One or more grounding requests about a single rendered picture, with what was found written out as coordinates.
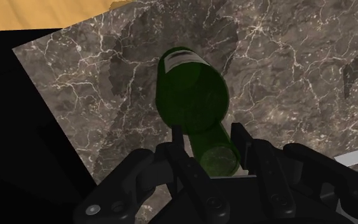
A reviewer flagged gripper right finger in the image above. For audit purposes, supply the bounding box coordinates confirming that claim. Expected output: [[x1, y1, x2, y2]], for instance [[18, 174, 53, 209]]
[[230, 122, 358, 224]]

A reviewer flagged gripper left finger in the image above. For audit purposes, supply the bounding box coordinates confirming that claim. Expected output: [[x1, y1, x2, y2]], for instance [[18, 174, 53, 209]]
[[72, 124, 231, 224]]

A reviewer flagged dark green glass bottle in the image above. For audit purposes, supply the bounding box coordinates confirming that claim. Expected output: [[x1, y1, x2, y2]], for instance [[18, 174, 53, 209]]
[[155, 46, 242, 178]]

